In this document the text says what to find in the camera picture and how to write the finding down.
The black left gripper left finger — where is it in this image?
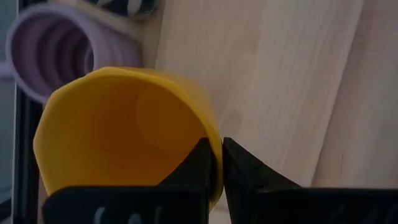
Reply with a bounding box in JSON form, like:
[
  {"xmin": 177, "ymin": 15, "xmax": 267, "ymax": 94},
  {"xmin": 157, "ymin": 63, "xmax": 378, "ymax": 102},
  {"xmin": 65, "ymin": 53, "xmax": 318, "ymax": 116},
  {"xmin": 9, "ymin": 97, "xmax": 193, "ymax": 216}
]
[{"xmin": 42, "ymin": 136, "xmax": 216, "ymax": 224}]

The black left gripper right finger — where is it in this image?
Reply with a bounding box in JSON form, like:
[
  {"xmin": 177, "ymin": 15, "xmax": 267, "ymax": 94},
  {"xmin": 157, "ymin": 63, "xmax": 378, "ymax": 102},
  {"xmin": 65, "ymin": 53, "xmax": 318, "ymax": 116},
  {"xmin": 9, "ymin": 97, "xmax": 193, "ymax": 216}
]
[{"xmin": 222, "ymin": 137, "xmax": 398, "ymax": 224}]

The yellow mug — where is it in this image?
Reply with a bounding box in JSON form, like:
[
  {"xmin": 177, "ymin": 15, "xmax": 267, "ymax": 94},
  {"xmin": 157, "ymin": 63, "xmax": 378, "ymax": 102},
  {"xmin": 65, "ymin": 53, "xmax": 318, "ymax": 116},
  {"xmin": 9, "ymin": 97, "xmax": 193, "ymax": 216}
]
[{"xmin": 32, "ymin": 66, "xmax": 224, "ymax": 212}]

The wooden riser shelf board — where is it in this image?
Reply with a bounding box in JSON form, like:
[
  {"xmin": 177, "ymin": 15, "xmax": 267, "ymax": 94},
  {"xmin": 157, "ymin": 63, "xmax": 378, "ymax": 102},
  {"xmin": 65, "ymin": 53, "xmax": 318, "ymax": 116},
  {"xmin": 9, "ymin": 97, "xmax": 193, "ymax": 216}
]
[{"xmin": 142, "ymin": 0, "xmax": 364, "ymax": 187}]

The purple ribbed mug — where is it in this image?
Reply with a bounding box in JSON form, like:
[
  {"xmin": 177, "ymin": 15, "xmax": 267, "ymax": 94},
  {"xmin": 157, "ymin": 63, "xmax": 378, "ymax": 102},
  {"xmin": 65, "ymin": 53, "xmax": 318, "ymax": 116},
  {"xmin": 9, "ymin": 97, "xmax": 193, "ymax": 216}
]
[{"xmin": 4, "ymin": 2, "xmax": 144, "ymax": 105}]

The black white patterned mug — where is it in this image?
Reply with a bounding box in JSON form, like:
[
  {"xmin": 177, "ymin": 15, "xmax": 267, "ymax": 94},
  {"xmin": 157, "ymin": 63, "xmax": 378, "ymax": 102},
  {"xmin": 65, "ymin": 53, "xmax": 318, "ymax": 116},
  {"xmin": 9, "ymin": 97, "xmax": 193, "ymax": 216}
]
[{"xmin": 86, "ymin": 0, "xmax": 158, "ymax": 18}]

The black aluminium table frame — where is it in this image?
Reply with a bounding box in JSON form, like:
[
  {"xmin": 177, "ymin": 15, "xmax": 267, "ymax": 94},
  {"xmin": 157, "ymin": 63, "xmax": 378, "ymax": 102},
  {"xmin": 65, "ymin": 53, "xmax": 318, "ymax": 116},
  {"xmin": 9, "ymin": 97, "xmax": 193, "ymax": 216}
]
[{"xmin": 12, "ymin": 85, "xmax": 44, "ymax": 224}]

